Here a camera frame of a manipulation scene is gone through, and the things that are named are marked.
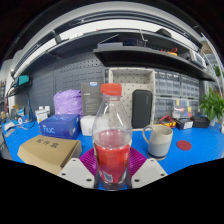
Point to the black rounded case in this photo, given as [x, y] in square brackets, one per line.
[142, 109]

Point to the dark blue box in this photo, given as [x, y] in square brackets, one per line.
[131, 42]

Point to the flat black box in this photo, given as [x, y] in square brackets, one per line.
[201, 122]

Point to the purple plastic bag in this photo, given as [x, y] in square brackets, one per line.
[67, 102]

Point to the green potted plant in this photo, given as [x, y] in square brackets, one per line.
[213, 106]

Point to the black wall shelf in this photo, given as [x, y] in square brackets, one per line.
[133, 55]
[100, 35]

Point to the clear bottle with red label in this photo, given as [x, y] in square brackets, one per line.
[111, 156]

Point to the clear organiser with colourful parts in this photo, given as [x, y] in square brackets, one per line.
[182, 108]

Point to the black box with white label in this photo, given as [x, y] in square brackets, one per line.
[184, 124]

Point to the blue carton box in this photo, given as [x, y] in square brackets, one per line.
[58, 127]

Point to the white and grey mug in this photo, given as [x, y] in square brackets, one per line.
[160, 141]

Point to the dark grey upright box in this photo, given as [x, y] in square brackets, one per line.
[90, 100]

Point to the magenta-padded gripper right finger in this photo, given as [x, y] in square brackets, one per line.
[148, 171]

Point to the white perforated tray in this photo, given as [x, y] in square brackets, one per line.
[131, 80]

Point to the yellow and red tool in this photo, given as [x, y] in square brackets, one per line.
[166, 120]

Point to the white shelf unit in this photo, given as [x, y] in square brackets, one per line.
[218, 66]

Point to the teal device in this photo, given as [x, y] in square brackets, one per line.
[23, 80]

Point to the white bench instrument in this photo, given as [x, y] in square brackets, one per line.
[199, 59]

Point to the yellow tool with red leads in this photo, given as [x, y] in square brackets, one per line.
[172, 52]

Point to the small white carton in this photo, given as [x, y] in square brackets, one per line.
[41, 115]

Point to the black pouch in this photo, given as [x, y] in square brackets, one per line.
[164, 32]

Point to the small white box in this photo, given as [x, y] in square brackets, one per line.
[87, 125]

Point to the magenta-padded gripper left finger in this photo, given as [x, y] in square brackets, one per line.
[78, 171]

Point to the brown cardboard box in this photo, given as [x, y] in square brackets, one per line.
[48, 151]

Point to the grey small-parts drawer cabinet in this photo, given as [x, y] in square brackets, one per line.
[173, 85]

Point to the flat round red coaster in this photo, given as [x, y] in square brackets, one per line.
[184, 145]

